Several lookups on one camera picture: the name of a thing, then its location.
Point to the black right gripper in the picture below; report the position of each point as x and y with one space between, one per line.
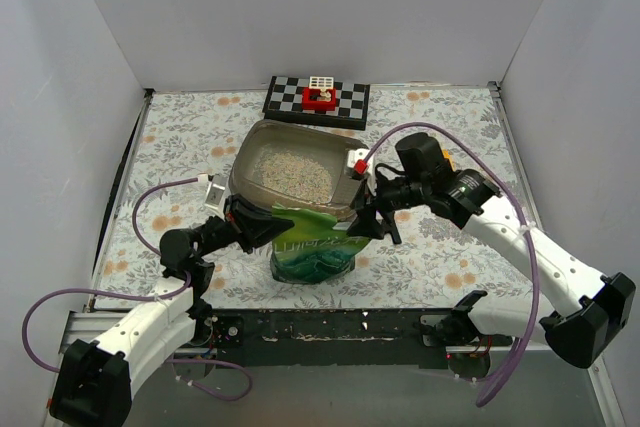
378 206

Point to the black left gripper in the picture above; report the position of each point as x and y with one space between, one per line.
240 226

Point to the green litter bag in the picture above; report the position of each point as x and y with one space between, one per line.
315 250

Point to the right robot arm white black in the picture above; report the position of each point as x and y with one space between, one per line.
575 309

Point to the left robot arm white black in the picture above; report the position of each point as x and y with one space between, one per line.
98 379

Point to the cat litter granules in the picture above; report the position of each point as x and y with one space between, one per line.
295 176

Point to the grey litter box tray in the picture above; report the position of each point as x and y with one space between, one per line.
328 149

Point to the yellow plastic litter scoop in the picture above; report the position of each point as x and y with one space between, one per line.
447 156

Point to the red toy block box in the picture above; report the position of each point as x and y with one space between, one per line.
319 100

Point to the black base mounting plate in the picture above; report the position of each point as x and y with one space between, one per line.
344 337

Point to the black white checkerboard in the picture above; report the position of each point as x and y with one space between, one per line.
284 96

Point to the white grid toy piece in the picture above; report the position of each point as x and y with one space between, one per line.
321 82

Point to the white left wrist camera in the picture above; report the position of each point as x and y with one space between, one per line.
216 191

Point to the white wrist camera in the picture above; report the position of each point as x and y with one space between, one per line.
359 165
216 191

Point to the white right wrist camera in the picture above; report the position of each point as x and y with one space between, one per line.
359 165

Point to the aluminium frame rail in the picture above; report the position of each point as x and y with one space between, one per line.
598 373

